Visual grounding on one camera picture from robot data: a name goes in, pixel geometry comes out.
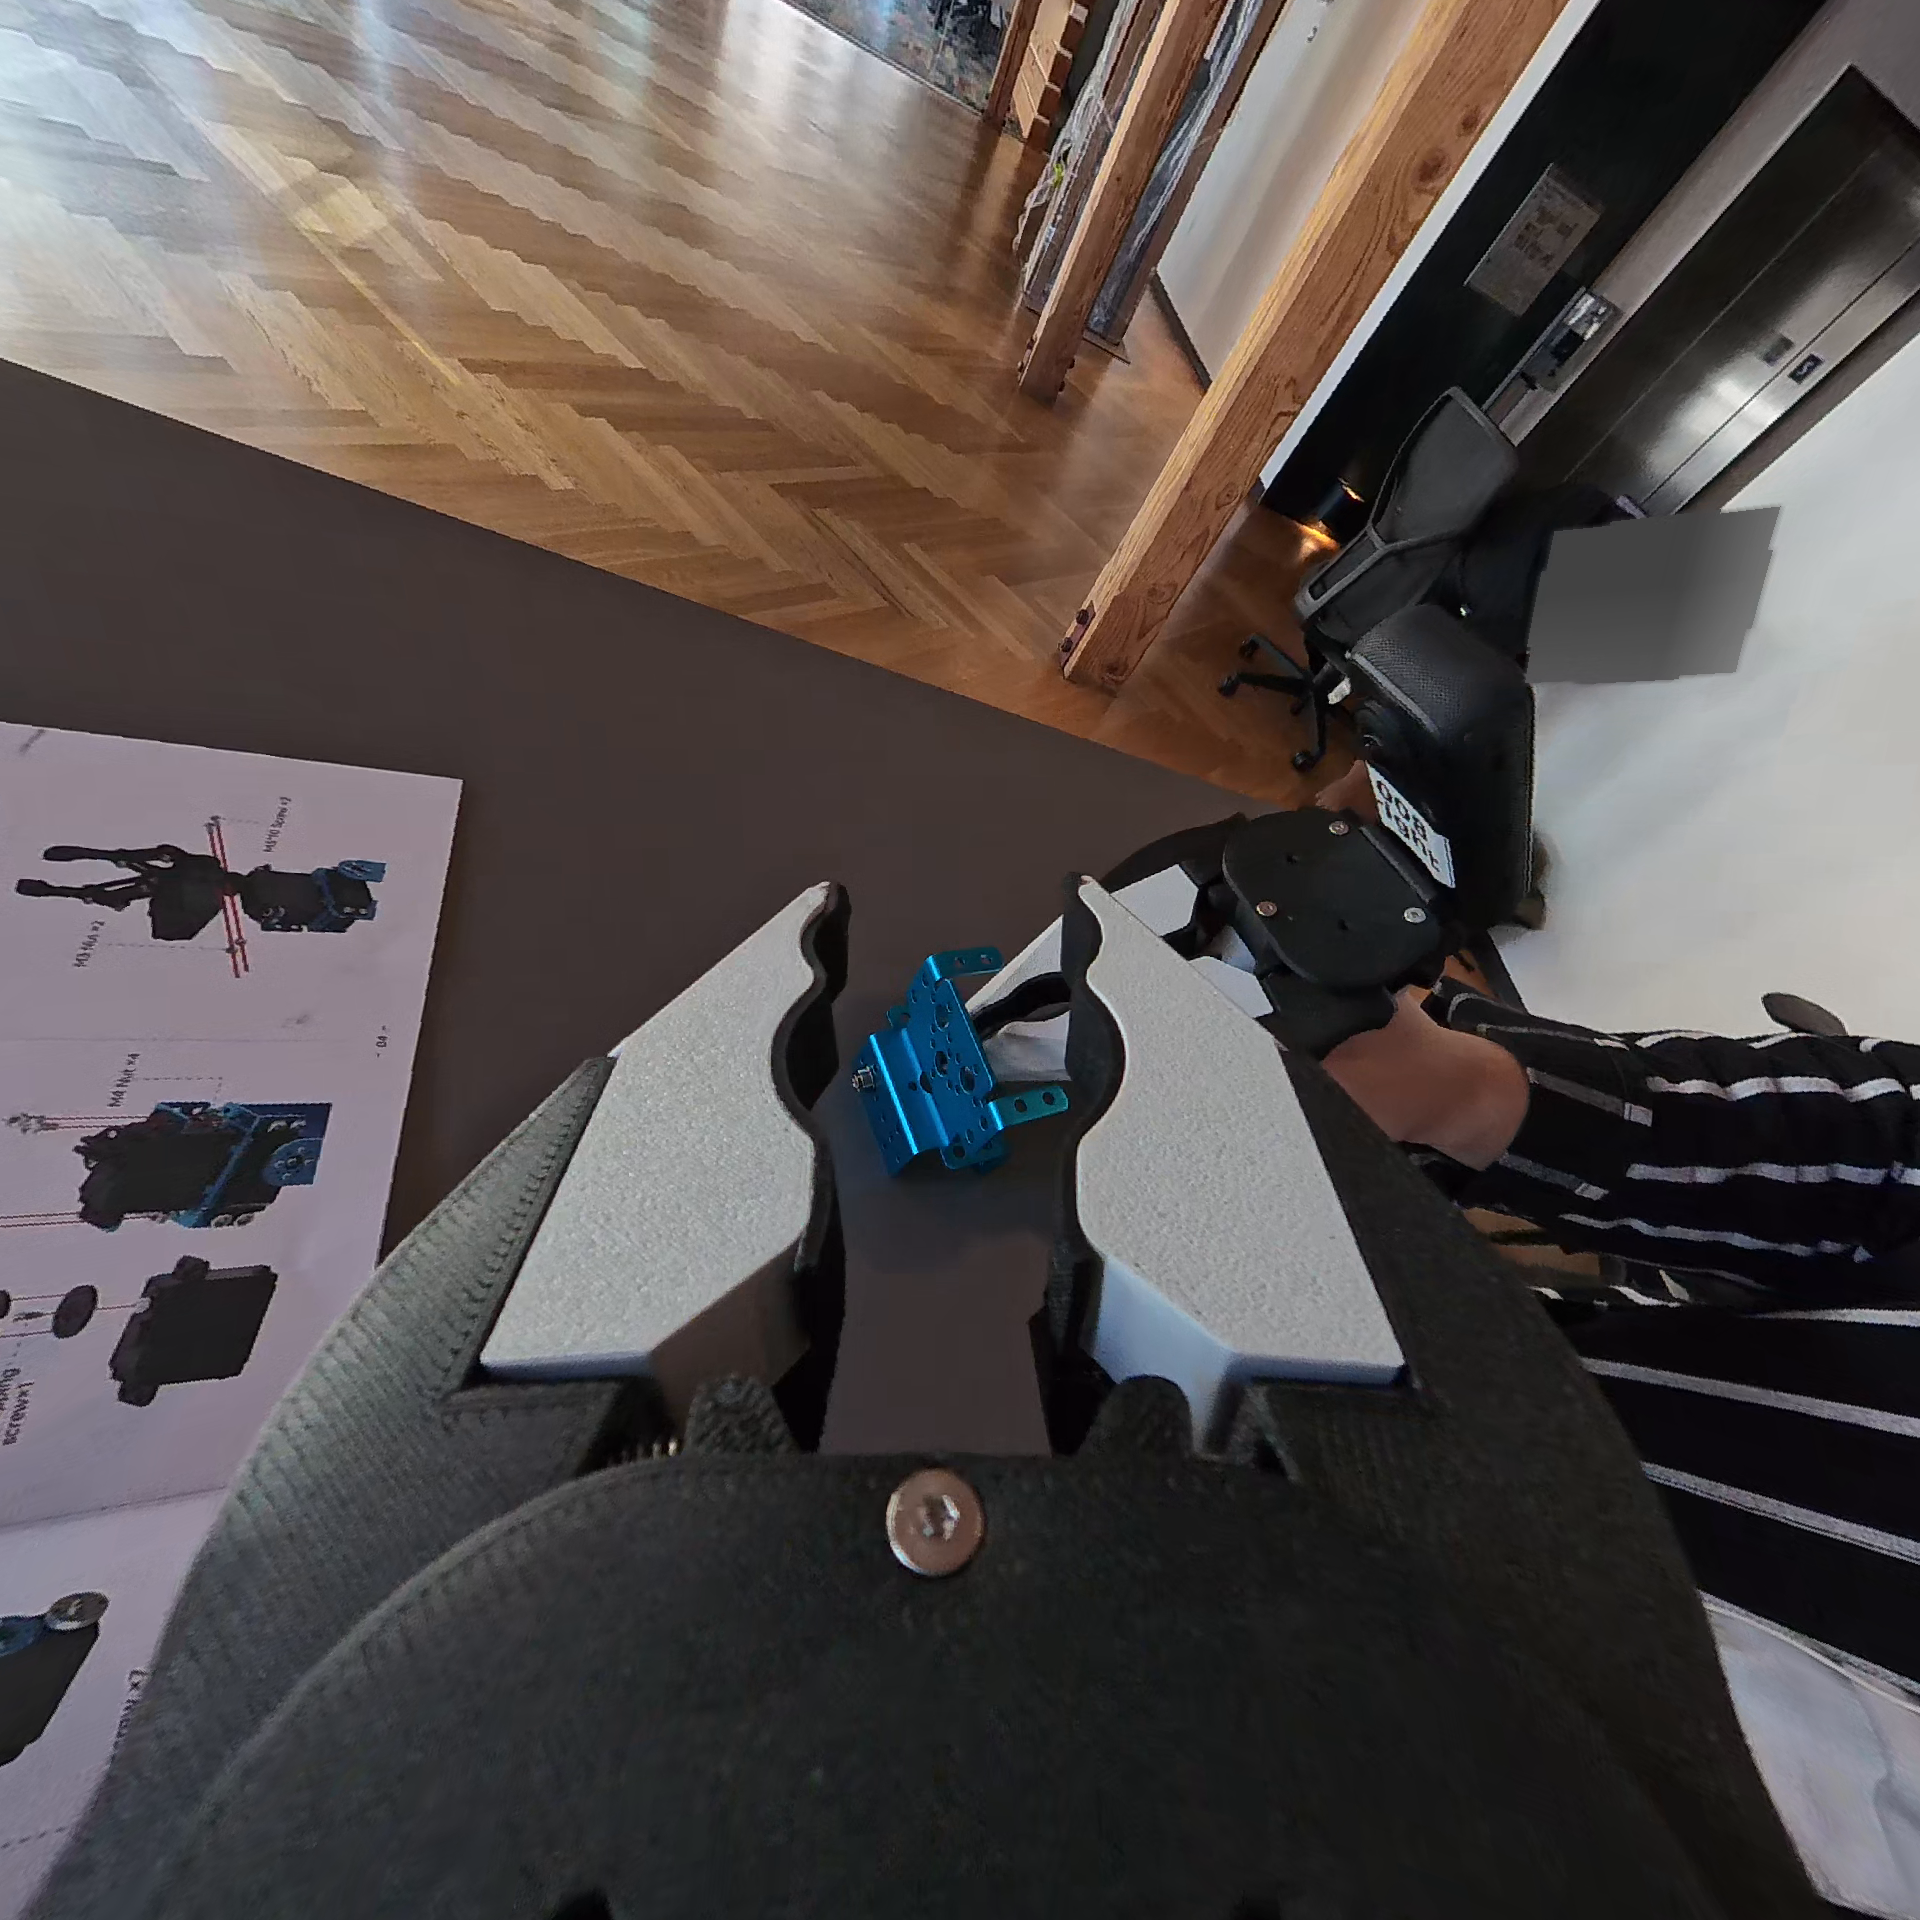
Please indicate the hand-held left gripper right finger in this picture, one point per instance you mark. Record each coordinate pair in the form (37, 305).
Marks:
(1231, 1214)

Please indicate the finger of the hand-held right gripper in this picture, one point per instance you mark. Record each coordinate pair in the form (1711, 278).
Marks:
(1042, 1058)
(1035, 963)

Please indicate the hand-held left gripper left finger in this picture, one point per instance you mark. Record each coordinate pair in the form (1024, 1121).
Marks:
(661, 1200)

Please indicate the blue metal bracket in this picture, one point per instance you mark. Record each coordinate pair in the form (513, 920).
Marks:
(930, 1079)

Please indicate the person's right forearm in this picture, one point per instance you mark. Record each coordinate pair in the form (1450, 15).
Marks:
(1723, 1142)

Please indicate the dark brown desk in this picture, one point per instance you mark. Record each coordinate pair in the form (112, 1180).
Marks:
(599, 674)

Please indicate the person's right hand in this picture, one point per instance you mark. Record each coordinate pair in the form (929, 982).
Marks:
(1441, 1096)

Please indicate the black office chair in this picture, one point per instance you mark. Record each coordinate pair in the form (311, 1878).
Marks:
(1424, 480)

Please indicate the printed instruction manual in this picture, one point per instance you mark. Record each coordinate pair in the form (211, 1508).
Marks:
(224, 1124)

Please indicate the person's striped clothing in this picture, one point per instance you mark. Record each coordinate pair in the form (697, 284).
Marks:
(1769, 1440)

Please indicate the wooden pillar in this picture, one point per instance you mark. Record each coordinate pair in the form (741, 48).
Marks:
(1319, 299)
(1109, 224)

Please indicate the dark metal elevator door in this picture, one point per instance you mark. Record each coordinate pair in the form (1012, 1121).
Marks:
(1769, 345)

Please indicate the wall access panel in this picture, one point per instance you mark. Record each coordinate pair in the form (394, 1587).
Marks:
(1576, 329)

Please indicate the grey wall notice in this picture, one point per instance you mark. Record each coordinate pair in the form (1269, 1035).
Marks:
(1532, 241)

